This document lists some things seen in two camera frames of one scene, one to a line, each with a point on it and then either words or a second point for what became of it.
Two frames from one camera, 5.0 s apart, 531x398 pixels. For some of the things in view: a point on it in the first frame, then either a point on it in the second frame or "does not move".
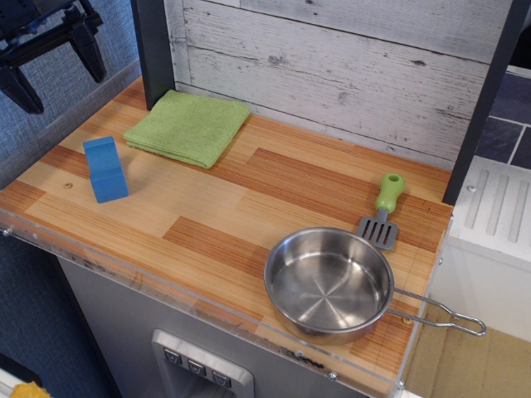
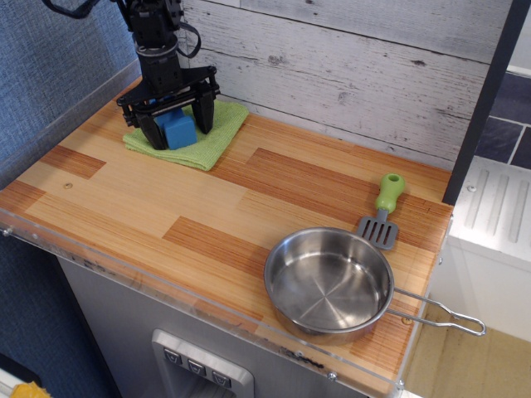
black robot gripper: [15, 13] to [165, 84]
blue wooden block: [105, 169] to [179, 129]
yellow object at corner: [29, 390] does not move
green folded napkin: [187, 128] does not move
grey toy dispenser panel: [188, 370] does not move
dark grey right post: [486, 95] does not move
